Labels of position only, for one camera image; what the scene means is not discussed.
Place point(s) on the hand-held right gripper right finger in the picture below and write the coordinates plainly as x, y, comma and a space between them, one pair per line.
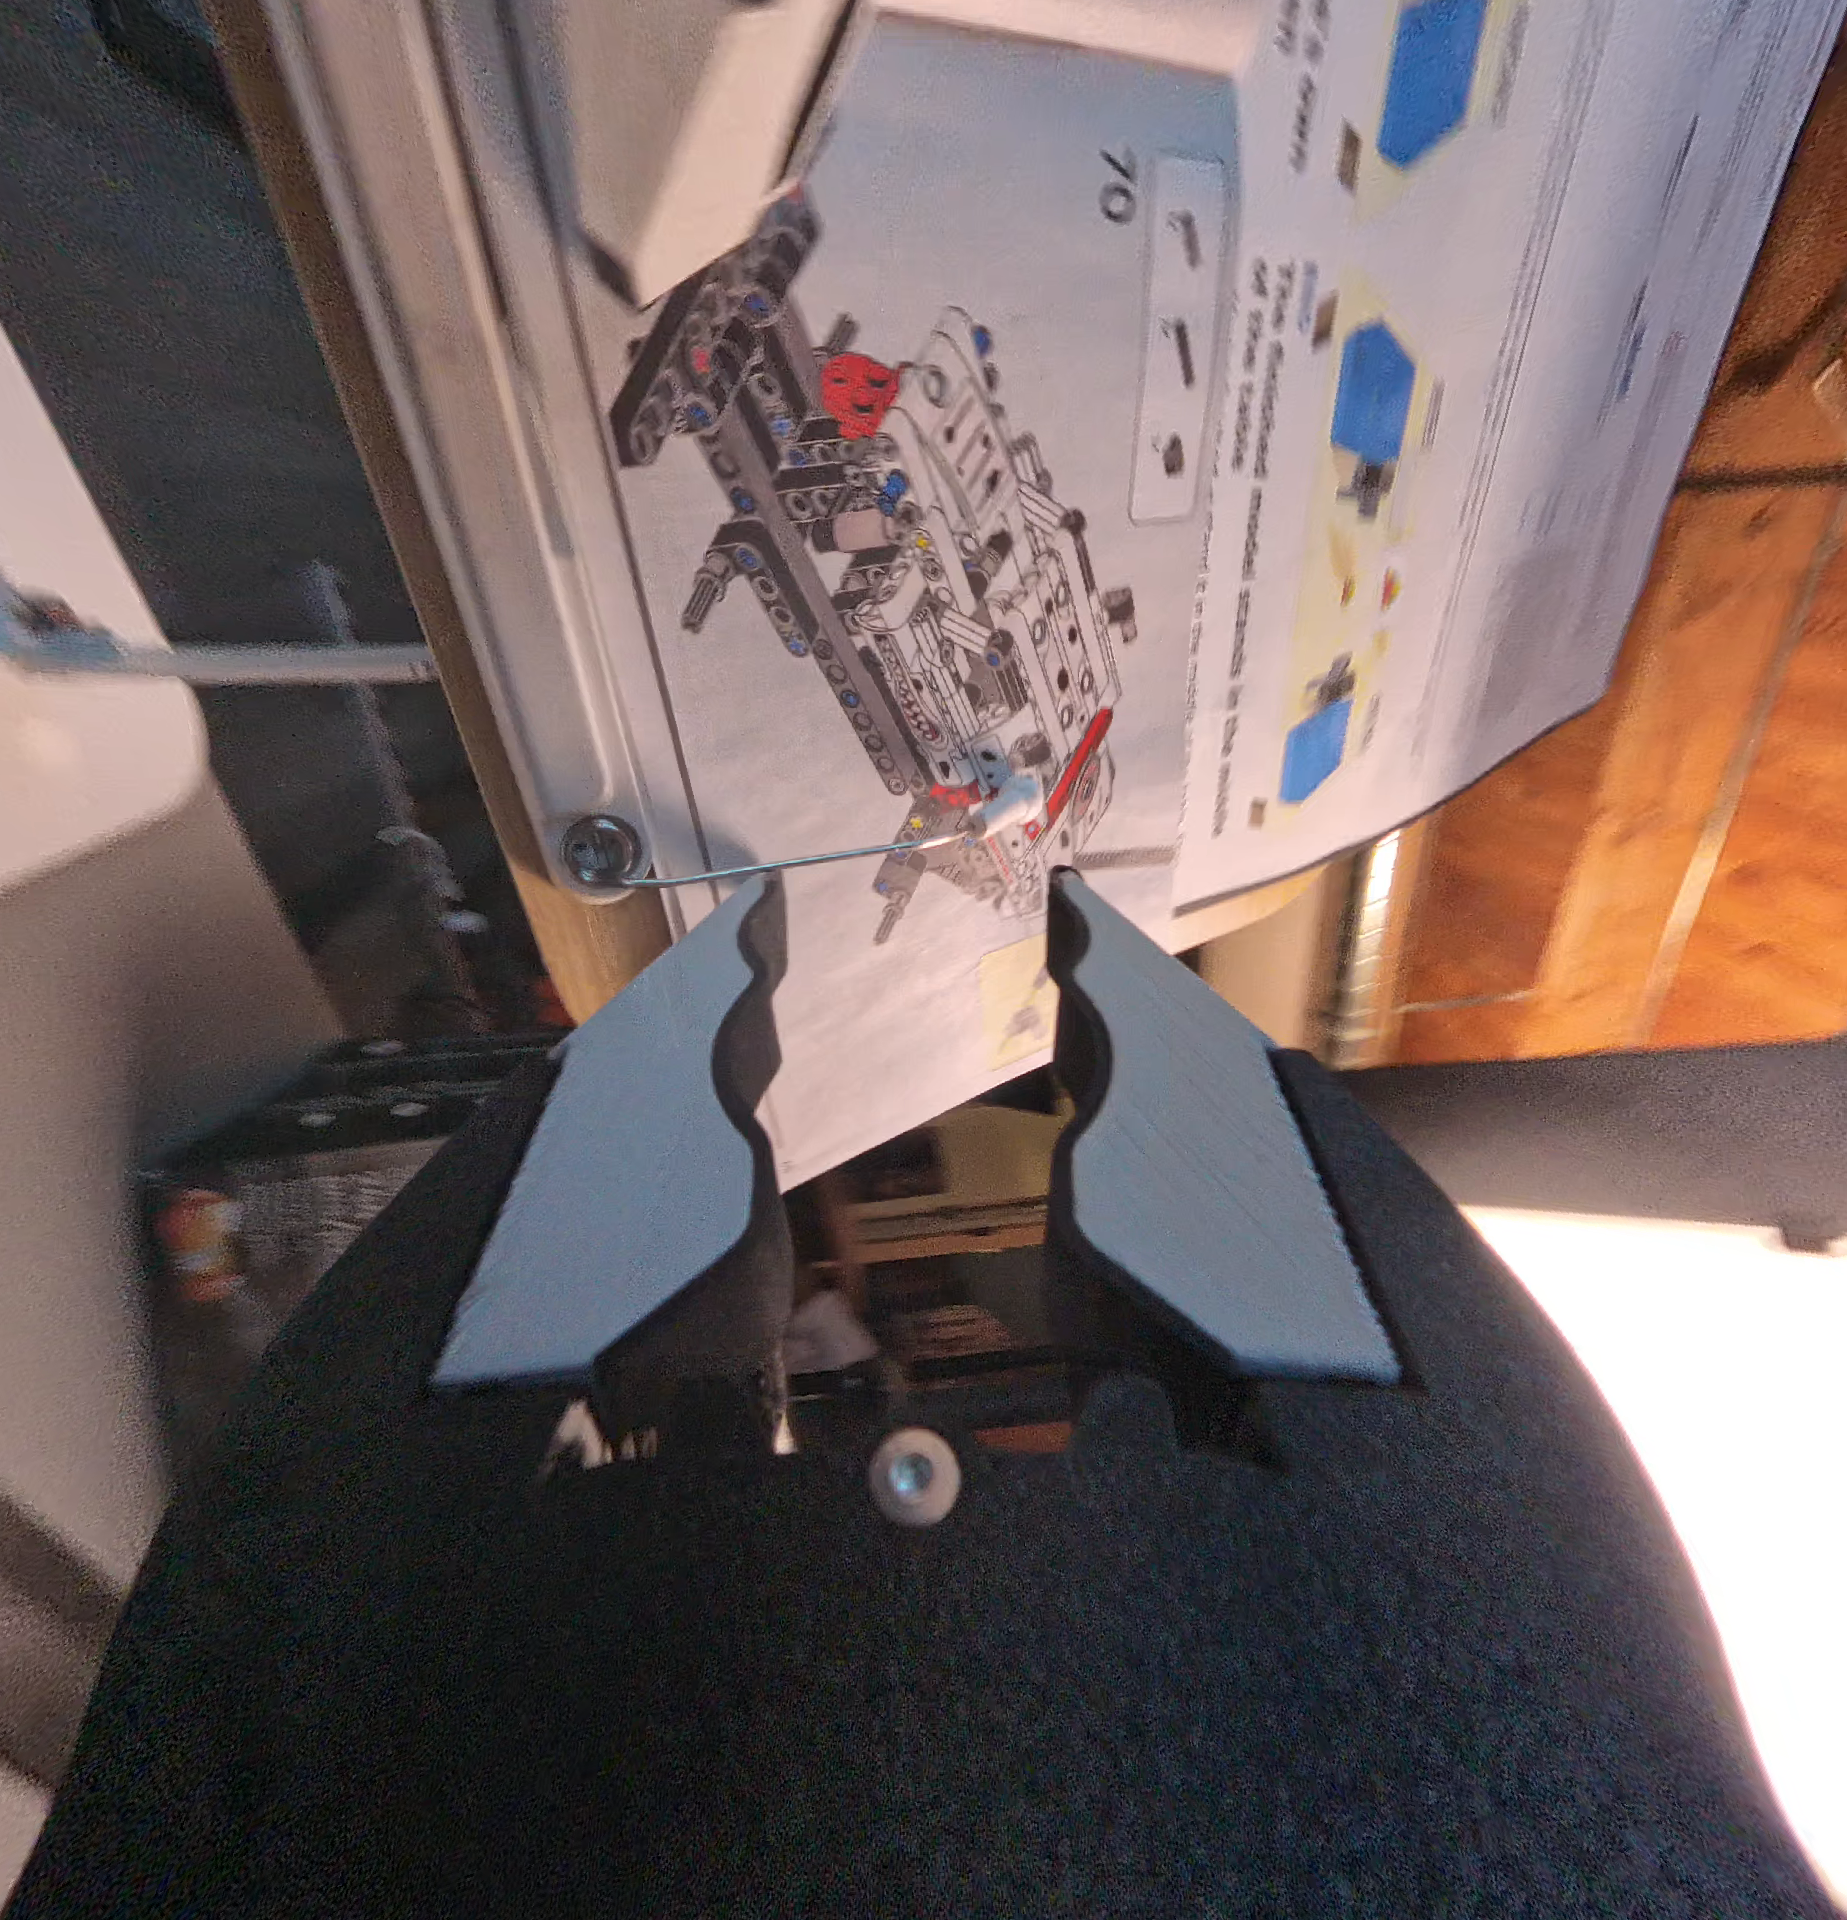
1225, 1201

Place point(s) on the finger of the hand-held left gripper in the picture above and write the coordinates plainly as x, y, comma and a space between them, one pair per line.
700, 121
1074, 31

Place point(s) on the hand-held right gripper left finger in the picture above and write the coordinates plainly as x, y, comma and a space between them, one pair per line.
609, 1201

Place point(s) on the lego instruction booklet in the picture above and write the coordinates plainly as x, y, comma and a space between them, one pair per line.
940, 181

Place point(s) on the white booklet stand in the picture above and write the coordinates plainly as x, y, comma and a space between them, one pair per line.
460, 450

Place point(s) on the printed task sheet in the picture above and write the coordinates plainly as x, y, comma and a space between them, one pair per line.
1539, 450

